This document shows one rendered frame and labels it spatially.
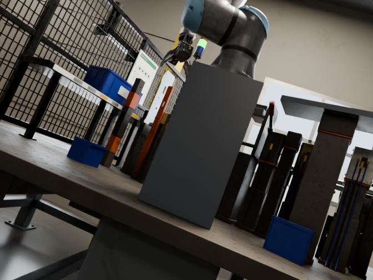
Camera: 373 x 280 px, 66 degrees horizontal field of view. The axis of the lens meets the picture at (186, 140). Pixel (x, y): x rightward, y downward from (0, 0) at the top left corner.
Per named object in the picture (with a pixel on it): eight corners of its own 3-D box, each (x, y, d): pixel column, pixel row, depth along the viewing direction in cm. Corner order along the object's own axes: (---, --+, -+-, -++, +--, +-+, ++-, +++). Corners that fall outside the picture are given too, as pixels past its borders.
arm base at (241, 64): (254, 83, 78) (266, 50, 79) (202, 66, 81) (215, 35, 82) (249, 100, 93) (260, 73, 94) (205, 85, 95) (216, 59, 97)
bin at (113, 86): (135, 114, 168) (144, 94, 170) (100, 92, 142) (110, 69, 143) (115, 108, 176) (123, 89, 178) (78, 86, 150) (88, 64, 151)
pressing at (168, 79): (155, 129, 172) (176, 78, 176) (144, 122, 162) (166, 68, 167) (154, 128, 172) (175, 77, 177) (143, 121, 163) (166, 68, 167)
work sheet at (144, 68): (141, 106, 200) (159, 66, 204) (121, 92, 181) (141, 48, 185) (139, 105, 201) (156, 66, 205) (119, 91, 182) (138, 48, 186)
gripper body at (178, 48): (176, 50, 131) (184, 29, 135) (169, 58, 138) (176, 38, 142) (191, 58, 133) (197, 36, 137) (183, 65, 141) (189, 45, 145)
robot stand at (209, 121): (210, 230, 70) (265, 82, 75) (136, 199, 74) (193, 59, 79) (212, 221, 90) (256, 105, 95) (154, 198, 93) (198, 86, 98)
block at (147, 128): (137, 176, 168) (156, 129, 172) (124, 173, 158) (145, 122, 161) (133, 175, 170) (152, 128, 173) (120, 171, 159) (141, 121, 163)
